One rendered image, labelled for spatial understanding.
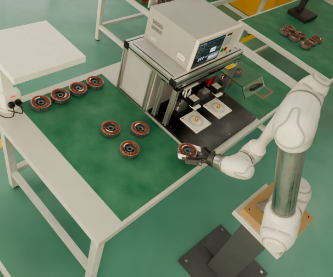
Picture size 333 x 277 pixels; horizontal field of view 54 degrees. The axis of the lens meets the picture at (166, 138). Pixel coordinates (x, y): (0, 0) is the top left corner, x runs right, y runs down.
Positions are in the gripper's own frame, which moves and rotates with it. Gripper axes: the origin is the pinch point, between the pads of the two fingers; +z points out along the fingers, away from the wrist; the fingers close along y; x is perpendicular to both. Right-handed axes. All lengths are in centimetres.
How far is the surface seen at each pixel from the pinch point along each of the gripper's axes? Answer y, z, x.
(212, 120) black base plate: 39.8, 11.6, 1.3
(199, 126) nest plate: 25.9, 11.2, 2.5
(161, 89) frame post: 7.4, 21.3, 32.6
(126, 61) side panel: 7, 49, 47
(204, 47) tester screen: 27, 2, 53
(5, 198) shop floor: -74, 109, -31
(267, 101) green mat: 98, 3, -6
